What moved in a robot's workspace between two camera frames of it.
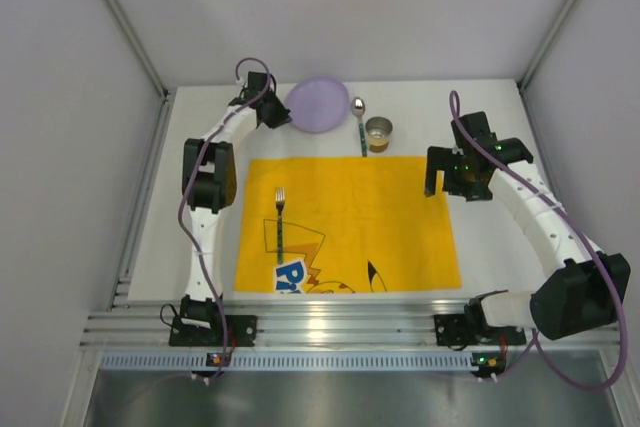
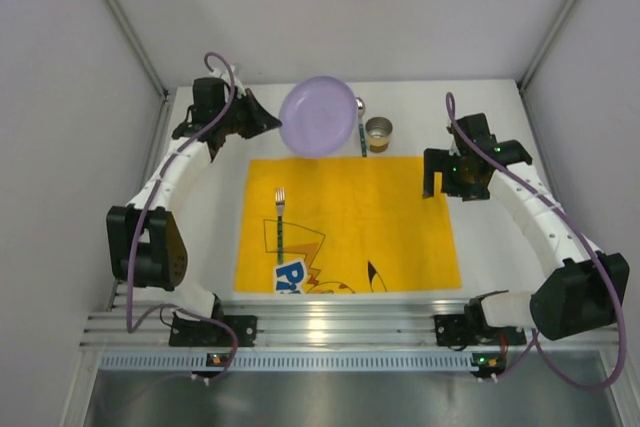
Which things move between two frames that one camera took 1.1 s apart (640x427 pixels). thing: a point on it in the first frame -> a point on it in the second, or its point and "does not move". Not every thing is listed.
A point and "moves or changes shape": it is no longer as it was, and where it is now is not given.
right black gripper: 439,160 does not move
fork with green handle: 280,202 does not move
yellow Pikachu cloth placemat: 350,224 does not move
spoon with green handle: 358,108 does not move
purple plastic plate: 318,104 moves or changes shape
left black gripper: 275,112 -> 248,114
